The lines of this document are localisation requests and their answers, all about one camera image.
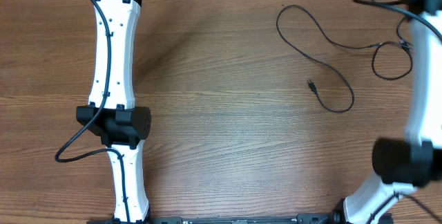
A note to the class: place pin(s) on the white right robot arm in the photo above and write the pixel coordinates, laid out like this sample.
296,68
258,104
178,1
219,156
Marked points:
401,167

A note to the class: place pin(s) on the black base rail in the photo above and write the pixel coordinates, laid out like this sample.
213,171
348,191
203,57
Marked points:
309,218

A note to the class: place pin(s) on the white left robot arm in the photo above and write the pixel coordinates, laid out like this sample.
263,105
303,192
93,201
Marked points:
122,126

